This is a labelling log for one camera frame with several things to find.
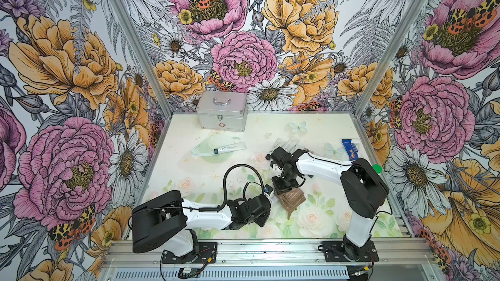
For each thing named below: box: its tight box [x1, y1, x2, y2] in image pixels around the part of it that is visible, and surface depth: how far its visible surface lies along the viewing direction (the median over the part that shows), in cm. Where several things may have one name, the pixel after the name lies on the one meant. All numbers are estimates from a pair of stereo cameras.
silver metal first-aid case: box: [196, 90, 249, 133], surface depth 110 cm
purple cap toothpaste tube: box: [285, 135, 301, 153], surface depth 110 cm
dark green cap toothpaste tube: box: [213, 141, 248, 155], surface depth 106 cm
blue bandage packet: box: [341, 138, 359, 162], surface depth 104 cm
